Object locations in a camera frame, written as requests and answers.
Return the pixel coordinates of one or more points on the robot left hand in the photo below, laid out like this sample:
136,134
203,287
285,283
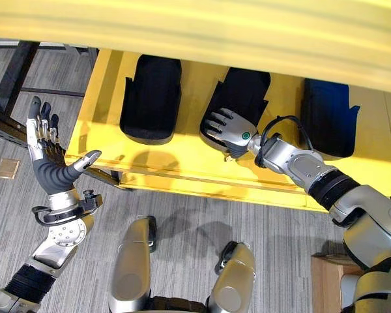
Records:
50,171

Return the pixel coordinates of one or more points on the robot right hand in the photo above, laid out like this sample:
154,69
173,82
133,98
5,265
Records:
236,128

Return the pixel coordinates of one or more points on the black sole-shaped part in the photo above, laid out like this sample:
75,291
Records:
329,120
238,98
150,101

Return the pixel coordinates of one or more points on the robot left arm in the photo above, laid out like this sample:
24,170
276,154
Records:
49,238

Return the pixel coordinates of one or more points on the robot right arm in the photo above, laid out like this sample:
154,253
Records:
332,202

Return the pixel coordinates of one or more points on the yellow metal shelf unit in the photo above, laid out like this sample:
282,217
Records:
215,65

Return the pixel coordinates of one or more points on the brown cardboard box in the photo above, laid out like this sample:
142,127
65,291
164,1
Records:
329,280

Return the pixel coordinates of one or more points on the brass floor outlet plate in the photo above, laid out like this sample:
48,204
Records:
8,168

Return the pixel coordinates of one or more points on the robot right leg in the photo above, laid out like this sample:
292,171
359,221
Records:
233,280

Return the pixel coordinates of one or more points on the black metal frame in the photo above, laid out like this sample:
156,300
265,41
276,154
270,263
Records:
16,94

